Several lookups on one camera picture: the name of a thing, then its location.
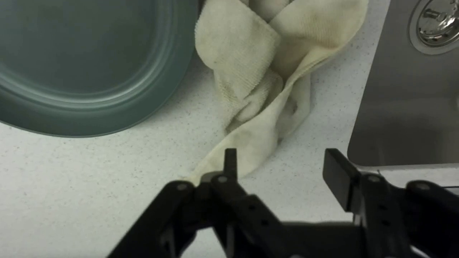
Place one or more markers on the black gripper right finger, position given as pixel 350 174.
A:
pixel 420 218

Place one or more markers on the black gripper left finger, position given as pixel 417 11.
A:
pixel 242 224

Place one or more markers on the cream cloth towel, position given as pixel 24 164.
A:
pixel 261 55

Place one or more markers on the dark green round plate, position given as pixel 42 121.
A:
pixel 89 68

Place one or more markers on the stainless steel sink basin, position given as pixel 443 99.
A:
pixel 409 112

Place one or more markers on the sink drain strainer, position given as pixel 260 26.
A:
pixel 433 26

